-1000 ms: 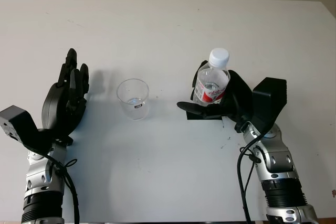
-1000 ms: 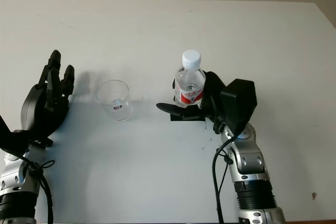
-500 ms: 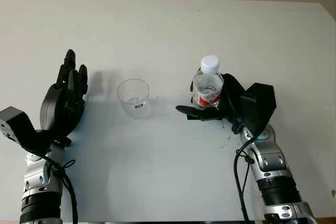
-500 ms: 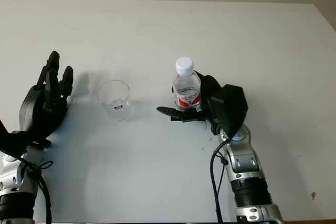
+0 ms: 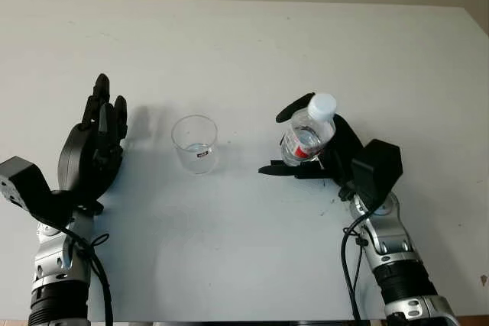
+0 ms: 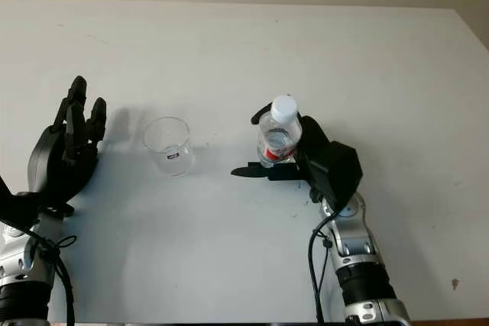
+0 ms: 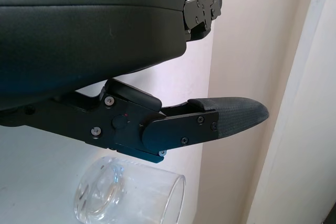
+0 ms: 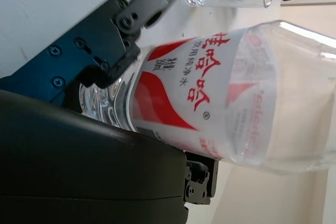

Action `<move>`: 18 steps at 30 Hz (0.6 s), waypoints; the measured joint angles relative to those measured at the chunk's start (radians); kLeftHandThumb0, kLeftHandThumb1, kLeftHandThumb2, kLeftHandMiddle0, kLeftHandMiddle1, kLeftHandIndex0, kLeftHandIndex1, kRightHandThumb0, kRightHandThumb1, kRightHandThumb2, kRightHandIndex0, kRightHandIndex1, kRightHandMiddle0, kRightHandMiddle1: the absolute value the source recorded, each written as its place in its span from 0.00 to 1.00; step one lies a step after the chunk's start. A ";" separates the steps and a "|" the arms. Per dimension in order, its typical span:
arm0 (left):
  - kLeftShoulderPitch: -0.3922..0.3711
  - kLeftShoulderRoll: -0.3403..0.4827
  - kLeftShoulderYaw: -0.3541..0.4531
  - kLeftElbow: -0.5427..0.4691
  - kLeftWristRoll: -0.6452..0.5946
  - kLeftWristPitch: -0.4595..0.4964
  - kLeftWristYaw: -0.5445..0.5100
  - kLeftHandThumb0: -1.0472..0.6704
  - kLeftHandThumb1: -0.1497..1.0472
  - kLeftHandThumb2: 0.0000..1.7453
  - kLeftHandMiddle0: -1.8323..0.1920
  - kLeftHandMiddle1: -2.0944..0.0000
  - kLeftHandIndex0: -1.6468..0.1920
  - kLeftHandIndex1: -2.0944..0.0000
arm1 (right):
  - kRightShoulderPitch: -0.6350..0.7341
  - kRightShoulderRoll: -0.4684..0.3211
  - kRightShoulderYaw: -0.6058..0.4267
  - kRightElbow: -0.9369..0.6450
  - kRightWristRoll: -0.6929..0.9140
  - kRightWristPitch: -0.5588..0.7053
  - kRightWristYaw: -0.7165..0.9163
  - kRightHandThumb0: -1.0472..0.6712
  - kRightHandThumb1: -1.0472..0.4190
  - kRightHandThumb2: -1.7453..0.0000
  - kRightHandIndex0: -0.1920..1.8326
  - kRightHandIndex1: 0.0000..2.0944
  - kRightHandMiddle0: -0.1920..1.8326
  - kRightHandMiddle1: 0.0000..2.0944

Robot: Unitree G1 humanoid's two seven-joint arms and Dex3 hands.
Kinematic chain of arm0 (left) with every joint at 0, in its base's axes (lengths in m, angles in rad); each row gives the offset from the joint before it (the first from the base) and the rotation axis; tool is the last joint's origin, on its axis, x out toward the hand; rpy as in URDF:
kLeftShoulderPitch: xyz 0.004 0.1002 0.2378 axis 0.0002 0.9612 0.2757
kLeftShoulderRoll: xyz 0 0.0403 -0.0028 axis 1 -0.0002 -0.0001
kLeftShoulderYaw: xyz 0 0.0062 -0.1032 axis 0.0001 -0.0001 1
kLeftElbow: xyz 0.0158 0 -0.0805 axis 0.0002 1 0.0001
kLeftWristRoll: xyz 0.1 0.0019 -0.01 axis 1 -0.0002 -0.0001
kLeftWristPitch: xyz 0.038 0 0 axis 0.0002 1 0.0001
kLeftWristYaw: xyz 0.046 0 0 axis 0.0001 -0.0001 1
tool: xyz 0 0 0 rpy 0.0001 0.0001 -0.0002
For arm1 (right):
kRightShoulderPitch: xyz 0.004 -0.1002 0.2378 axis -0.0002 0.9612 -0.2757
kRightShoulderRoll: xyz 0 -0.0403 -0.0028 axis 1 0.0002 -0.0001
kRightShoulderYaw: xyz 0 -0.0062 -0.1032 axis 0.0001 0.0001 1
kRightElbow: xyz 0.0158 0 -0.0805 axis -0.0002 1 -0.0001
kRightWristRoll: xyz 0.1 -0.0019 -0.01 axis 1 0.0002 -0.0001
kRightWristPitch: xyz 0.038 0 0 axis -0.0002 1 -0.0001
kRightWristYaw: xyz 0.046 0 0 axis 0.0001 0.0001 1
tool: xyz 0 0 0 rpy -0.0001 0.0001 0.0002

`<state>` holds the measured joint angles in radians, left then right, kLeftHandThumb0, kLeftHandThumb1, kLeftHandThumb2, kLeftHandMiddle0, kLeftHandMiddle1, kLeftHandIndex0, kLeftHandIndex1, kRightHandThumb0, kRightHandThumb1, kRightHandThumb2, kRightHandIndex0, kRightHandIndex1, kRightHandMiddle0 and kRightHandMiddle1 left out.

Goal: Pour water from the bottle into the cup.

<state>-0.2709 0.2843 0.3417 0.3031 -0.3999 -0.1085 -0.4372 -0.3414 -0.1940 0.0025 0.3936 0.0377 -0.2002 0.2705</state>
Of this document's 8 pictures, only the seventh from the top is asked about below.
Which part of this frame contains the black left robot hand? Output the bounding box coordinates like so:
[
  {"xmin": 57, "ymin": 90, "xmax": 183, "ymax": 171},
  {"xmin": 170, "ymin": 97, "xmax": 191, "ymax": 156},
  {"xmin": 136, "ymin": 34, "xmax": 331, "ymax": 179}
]
[{"xmin": 0, "ymin": 0, "xmax": 270, "ymax": 164}]

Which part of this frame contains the clear glass cup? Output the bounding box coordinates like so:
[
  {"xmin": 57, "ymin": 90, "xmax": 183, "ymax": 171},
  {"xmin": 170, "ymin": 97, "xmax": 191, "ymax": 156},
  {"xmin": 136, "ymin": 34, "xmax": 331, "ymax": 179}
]
[{"xmin": 74, "ymin": 156, "xmax": 187, "ymax": 224}]

